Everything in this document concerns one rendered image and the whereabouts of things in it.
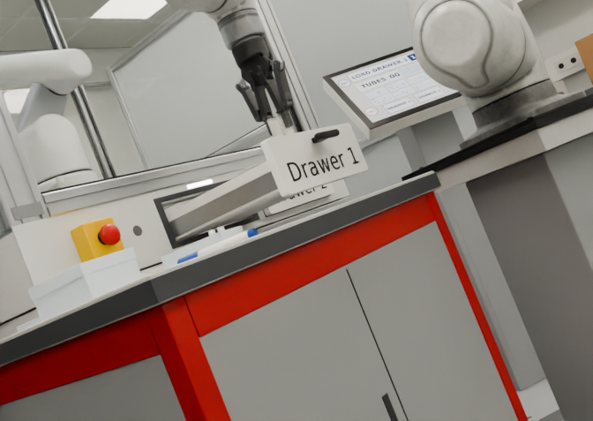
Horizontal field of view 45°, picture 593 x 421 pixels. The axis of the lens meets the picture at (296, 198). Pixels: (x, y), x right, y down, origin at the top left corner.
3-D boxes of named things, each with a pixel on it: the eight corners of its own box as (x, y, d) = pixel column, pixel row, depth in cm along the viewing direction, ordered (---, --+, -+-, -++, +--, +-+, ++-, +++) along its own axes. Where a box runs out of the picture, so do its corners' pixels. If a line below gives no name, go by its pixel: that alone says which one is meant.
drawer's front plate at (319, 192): (335, 192, 195) (320, 155, 196) (271, 214, 172) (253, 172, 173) (330, 194, 196) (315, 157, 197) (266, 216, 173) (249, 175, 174)
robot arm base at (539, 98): (603, 90, 133) (590, 63, 133) (526, 121, 122) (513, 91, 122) (532, 123, 148) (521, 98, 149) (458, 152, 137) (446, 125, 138)
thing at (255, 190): (356, 167, 151) (345, 140, 151) (283, 189, 130) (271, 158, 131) (230, 224, 175) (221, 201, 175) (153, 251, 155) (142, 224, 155)
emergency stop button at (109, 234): (125, 240, 131) (117, 220, 131) (108, 245, 128) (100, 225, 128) (116, 244, 133) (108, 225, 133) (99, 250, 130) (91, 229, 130)
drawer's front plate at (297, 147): (369, 169, 151) (349, 122, 151) (288, 195, 128) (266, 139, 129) (363, 172, 152) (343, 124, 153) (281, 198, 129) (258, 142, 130)
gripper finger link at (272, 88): (264, 67, 153) (268, 63, 152) (288, 113, 152) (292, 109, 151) (252, 68, 150) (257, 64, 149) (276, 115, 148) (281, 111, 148)
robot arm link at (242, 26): (236, 28, 158) (246, 53, 158) (209, 28, 151) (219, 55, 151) (265, 9, 153) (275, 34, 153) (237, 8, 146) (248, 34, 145)
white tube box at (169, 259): (249, 245, 124) (241, 225, 124) (228, 252, 116) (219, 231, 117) (192, 268, 129) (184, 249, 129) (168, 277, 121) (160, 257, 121)
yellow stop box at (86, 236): (128, 250, 134) (114, 214, 134) (97, 259, 128) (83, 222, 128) (113, 257, 137) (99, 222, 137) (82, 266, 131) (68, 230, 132)
